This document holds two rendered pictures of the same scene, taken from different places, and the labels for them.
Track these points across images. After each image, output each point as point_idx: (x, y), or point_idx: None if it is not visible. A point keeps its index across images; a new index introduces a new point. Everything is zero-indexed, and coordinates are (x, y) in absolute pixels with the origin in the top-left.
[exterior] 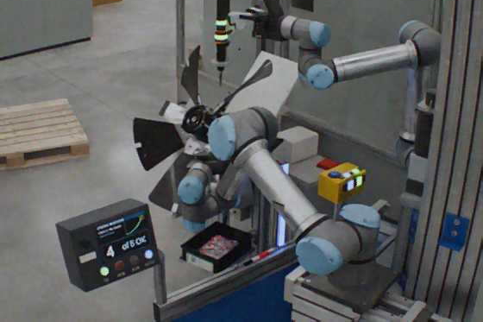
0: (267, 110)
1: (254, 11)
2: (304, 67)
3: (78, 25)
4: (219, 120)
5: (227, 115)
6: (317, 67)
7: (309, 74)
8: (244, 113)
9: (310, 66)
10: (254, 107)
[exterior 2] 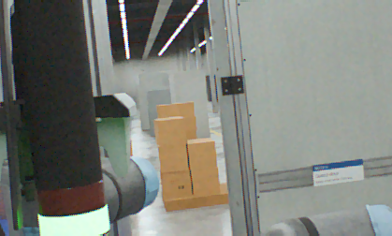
0: (268, 228)
1: (1, 115)
2: (124, 188)
3: None
4: (389, 208)
5: (366, 214)
6: (140, 158)
7: (152, 177)
8: (329, 213)
9: (139, 165)
10: (297, 221)
